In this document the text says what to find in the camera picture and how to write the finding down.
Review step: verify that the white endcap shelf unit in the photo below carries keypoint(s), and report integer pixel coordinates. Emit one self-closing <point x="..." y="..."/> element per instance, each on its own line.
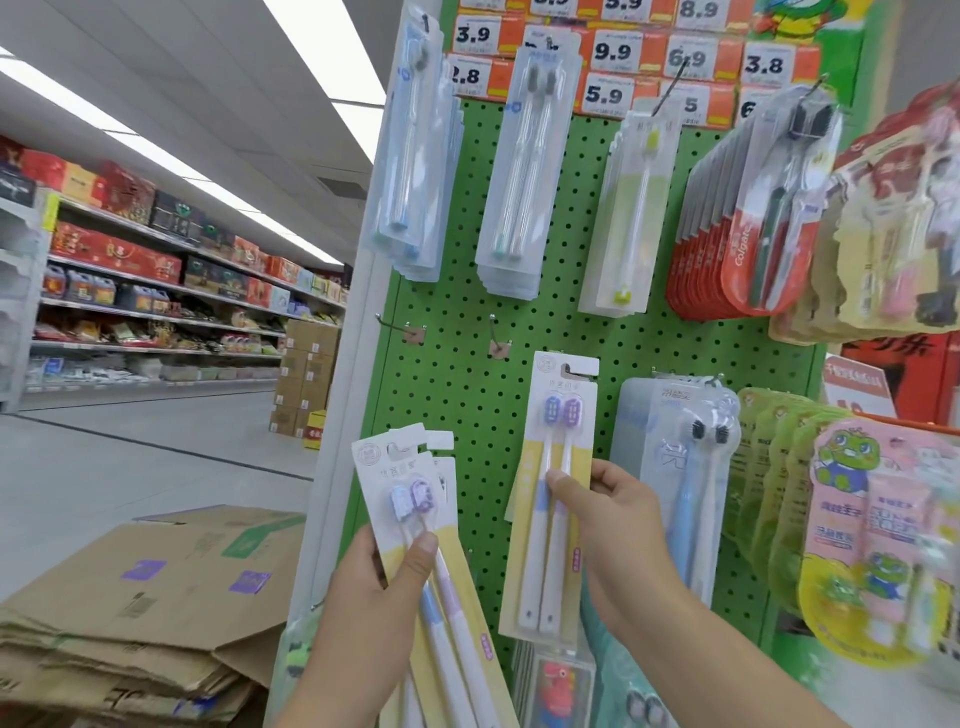
<point x="18" y="300"/>

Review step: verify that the pile of flattened cardboard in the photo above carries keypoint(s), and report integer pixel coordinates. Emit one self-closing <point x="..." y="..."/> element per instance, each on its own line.
<point x="150" y="600"/>

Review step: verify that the stocked store shelves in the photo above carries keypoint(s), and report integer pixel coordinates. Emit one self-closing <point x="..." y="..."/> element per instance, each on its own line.
<point x="150" y="270"/>

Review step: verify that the row of blue toothbrush packs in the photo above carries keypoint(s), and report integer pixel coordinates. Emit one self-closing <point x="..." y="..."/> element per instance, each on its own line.
<point x="413" y="150"/>

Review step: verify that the ceiling light strip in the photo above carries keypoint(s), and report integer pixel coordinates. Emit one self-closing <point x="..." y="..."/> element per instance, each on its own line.
<point x="150" y="155"/>
<point x="323" y="53"/>

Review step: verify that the row of twin toothbrush packs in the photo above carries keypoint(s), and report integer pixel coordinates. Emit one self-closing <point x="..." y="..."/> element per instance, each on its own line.
<point x="525" y="180"/>

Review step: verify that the teal multi toothbrush pack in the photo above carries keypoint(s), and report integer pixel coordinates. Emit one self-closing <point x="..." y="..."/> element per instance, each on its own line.
<point x="608" y="683"/>

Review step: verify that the row of slim toothbrush packs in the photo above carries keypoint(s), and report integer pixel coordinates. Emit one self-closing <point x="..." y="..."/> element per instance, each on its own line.
<point x="398" y="465"/>

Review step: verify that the rows of orange price tags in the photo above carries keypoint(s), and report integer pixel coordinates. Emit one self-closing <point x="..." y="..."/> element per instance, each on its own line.
<point x="615" y="53"/>

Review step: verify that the person's right forearm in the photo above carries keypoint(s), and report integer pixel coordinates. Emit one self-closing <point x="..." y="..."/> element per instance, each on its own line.
<point x="720" y="675"/>

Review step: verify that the pile of red grey toothbrush packs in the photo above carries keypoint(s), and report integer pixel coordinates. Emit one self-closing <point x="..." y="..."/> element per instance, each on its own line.
<point x="720" y="255"/>

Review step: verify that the clear red cartoon toothbrush box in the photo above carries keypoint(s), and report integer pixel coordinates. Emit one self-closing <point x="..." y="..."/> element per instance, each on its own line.
<point x="555" y="690"/>

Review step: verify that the stack of brown cartons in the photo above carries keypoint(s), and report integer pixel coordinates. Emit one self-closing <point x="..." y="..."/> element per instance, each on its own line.
<point x="308" y="375"/>

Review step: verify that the red yellow carton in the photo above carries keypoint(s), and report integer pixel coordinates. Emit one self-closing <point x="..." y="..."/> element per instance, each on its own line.
<point x="312" y="432"/>

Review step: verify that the red cola poster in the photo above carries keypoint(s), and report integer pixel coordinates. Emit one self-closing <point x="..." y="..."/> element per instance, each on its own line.
<point x="915" y="368"/>

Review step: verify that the row of red cartoon packs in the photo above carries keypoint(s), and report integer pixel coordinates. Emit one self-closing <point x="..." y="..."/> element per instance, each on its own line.
<point x="885" y="225"/>

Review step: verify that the row of green pink packs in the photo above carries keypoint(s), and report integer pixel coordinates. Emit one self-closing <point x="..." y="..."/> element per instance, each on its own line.
<point x="878" y="525"/>

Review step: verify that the bundle of green toothbrush packs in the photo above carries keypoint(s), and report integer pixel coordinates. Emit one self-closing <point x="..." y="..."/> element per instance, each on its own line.
<point x="630" y="210"/>

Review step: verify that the yellow frog poster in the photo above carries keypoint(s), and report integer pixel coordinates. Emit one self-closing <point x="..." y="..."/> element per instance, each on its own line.
<point x="803" y="15"/>

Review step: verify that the bundle of clear blue toothbrush blisters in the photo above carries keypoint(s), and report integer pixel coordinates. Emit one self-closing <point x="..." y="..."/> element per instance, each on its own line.
<point x="693" y="480"/>

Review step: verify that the purple twin toothbrush yellow card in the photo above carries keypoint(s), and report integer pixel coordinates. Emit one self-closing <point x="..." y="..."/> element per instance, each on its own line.
<point x="555" y="390"/>

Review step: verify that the person's left hand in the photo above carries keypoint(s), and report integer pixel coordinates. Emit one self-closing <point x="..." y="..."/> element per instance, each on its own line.
<point x="353" y="645"/>

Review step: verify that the person's right hand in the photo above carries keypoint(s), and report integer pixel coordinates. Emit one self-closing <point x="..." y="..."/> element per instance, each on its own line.
<point x="623" y="548"/>

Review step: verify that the small printed sign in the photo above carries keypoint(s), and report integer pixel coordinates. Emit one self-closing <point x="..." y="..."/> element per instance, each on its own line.
<point x="855" y="383"/>

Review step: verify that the bundle of clear kids toothbrushes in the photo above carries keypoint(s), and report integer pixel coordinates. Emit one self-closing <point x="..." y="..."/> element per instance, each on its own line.
<point x="293" y="675"/>

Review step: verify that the green pegboard display rack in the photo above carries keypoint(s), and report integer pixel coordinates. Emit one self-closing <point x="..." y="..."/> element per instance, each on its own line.
<point x="465" y="375"/>

